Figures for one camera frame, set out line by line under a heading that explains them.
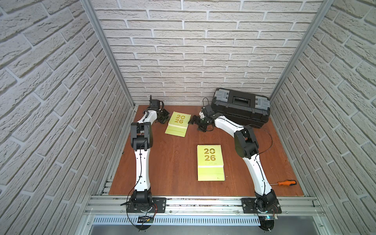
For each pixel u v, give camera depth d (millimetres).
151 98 1007
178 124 1065
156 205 734
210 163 829
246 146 629
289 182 796
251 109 947
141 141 655
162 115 999
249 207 736
